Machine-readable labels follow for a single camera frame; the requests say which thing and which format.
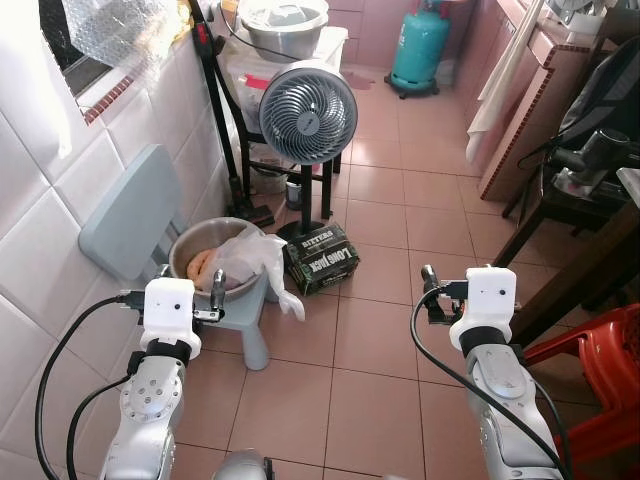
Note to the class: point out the small grey-blue plastic chair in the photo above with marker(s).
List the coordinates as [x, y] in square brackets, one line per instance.
[130, 210]

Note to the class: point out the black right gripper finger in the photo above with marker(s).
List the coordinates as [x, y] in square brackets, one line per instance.
[428, 278]

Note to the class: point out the red plastic stool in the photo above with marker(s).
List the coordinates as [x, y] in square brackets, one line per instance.
[605, 360]

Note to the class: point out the steel bowl with food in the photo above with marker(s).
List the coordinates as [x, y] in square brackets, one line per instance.
[200, 235]

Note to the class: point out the dark green printed cardboard box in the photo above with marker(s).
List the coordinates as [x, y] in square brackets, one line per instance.
[322, 262]

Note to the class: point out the black and red stick vacuum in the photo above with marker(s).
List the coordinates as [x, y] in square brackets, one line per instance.
[203, 38]

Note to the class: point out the white hanging cloth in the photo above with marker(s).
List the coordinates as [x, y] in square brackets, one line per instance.
[500, 90]

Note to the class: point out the large steel basin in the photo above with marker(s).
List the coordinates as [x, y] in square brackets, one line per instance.
[283, 35]

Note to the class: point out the orange bread piece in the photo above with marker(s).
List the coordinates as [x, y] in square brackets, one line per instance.
[200, 265]

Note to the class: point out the black hair dryer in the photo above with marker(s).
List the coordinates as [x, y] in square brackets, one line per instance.
[600, 148]

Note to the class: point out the teal gas cylinder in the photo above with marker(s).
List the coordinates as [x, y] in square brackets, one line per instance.
[420, 50]

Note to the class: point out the pink tiled counter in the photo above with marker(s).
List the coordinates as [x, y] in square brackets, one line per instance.
[545, 90]

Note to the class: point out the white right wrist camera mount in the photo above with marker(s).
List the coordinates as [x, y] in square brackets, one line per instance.
[490, 295]

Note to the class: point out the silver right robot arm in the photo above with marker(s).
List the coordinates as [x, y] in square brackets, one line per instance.
[505, 390]

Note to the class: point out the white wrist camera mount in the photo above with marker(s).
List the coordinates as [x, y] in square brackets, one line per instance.
[168, 310]
[490, 295]

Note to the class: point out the white round pedestal fan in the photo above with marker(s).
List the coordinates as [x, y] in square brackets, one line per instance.
[308, 112]

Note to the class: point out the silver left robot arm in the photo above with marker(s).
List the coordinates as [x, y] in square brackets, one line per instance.
[150, 400]

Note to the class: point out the black backpack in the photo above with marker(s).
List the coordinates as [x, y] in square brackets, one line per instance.
[610, 95]

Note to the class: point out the grey robot left leg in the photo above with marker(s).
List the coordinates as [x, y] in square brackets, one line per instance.
[245, 468]

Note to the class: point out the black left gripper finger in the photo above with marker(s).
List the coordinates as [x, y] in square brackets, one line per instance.
[165, 273]
[218, 288]

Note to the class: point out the black metal stand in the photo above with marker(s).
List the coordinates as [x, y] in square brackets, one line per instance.
[326, 190]

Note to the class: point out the clear white plastic bag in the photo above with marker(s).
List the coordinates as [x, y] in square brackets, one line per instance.
[250, 262]

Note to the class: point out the dark wooden table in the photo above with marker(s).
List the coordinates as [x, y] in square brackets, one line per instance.
[570, 280]

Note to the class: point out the clear bubble wrap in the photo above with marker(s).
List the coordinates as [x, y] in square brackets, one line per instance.
[120, 30]

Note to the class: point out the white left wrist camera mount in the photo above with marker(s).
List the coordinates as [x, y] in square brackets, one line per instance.
[168, 310]

